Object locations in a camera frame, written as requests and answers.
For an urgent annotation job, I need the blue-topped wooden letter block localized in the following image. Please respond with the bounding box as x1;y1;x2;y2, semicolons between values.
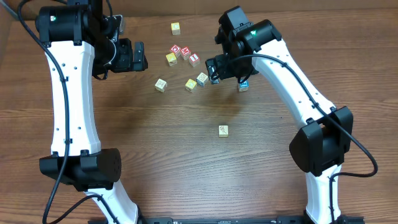
238;80;249;91

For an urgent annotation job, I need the wooden block letter E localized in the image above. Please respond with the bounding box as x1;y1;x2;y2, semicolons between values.
197;72;208;86

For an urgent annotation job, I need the green-sided wooden picture block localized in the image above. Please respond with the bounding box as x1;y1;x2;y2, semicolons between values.
218;125;229;138

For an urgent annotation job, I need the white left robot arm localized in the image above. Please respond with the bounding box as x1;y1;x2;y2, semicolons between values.
35;1;148;223

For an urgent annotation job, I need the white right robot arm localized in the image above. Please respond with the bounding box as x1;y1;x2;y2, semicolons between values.
206;6;353;223

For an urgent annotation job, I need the red block letter I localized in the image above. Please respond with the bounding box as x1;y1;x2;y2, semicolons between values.
188;53;200;67

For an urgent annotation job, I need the yellow-topped wooden block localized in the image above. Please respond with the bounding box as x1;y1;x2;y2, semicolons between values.
185;79;197;93

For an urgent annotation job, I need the plain wooden picture block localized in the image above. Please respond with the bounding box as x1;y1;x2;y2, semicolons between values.
155;79;168;92

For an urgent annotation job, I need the yellow wooden block left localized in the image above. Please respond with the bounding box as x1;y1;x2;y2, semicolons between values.
166;53;178;66

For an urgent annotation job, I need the yellow wooden block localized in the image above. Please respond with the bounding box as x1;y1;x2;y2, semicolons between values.
170;22;181;35
166;53;178;66

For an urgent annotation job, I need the red block letter M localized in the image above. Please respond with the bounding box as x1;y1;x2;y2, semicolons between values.
180;47;192;60

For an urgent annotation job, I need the red block letter C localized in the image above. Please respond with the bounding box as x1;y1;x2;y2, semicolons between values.
170;44;181;58

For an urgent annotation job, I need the far yellow wooden block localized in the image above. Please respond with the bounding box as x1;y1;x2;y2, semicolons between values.
170;22;181;35

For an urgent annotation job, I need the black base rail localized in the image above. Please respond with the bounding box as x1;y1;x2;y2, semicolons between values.
88;215;365;224

